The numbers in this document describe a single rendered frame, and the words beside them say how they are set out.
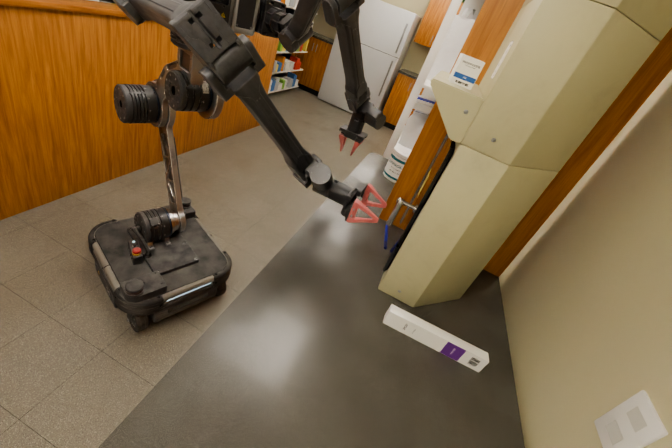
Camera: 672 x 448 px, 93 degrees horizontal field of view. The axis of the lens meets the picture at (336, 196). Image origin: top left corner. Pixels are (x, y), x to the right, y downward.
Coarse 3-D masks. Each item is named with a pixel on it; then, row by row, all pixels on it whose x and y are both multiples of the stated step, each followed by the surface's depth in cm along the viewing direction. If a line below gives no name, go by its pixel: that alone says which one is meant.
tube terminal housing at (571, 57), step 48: (576, 0) 53; (528, 48) 58; (576, 48) 56; (624, 48) 59; (528, 96) 61; (576, 96) 62; (480, 144) 67; (528, 144) 65; (576, 144) 72; (432, 192) 75; (480, 192) 71; (528, 192) 77; (432, 240) 80; (480, 240) 82; (384, 288) 91; (432, 288) 88
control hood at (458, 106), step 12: (444, 72) 89; (432, 84) 66; (444, 84) 66; (444, 96) 66; (456, 96) 65; (468, 96) 65; (480, 96) 66; (444, 108) 67; (456, 108) 66; (468, 108) 65; (444, 120) 68; (456, 120) 67; (468, 120) 66; (456, 132) 68
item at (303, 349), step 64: (384, 192) 145; (320, 256) 96; (384, 256) 106; (256, 320) 71; (320, 320) 77; (448, 320) 91; (192, 384) 57; (256, 384) 60; (320, 384) 64; (384, 384) 69; (448, 384) 74; (512, 384) 79
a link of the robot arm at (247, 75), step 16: (256, 64) 62; (208, 80) 58; (240, 80) 63; (256, 80) 63; (224, 96) 61; (240, 96) 63; (256, 96) 65; (256, 112) 67; (272, 112) 70; (272, 128) 72; (288, 128) 76; (288, 144) 78; (288, 160) 84; (304, 160) 85; (304, 176) 89
